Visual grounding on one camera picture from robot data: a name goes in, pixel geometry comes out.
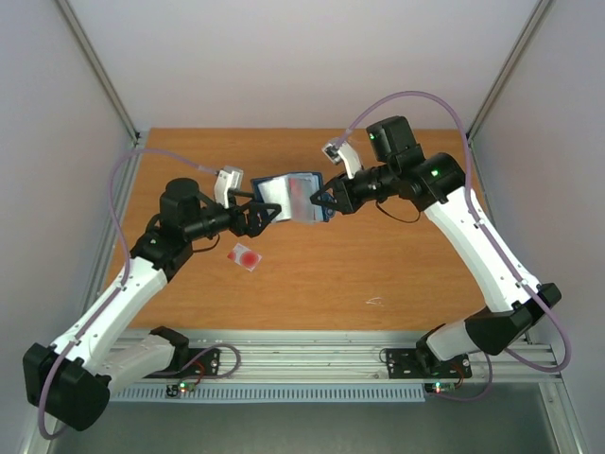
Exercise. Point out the circuit board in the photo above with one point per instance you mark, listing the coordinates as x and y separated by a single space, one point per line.
179 390
441 387

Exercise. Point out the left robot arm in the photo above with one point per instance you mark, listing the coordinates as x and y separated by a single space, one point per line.
74 377

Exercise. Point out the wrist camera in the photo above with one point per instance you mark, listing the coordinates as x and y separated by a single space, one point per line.
228 178
343 154

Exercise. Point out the blue card holder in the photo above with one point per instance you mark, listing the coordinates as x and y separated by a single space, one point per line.
292 191

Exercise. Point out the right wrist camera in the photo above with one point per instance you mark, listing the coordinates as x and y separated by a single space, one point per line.
343 154

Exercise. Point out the left circuit board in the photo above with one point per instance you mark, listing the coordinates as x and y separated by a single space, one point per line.
179 390

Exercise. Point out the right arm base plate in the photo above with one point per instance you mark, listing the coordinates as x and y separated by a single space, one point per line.
407 363

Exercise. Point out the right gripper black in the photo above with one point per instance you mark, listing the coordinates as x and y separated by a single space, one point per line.
345 195

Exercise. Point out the aluminium post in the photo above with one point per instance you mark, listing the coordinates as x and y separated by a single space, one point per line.
520 45
86 46

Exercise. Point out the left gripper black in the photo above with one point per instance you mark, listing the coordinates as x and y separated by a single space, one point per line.
252 227

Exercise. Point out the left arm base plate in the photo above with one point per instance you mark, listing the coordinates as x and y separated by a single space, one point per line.
198 362

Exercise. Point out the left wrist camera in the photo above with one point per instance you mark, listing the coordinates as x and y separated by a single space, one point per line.
228 178

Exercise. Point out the right circuit board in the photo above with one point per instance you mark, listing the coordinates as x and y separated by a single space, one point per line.
441 387

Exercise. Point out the aluminium rail frame front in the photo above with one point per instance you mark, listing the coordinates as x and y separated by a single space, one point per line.
332 356

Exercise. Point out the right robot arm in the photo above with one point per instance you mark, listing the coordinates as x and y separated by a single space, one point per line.
515 299

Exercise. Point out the blue slotted cable duct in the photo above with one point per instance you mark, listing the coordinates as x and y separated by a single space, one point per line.
216 393

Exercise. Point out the white card red circle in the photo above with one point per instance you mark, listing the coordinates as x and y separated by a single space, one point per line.
244 257

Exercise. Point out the right rear aluminium post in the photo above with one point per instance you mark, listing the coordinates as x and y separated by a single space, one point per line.
520 45

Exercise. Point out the left rear aluminium post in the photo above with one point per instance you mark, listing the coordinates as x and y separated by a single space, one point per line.
86 46

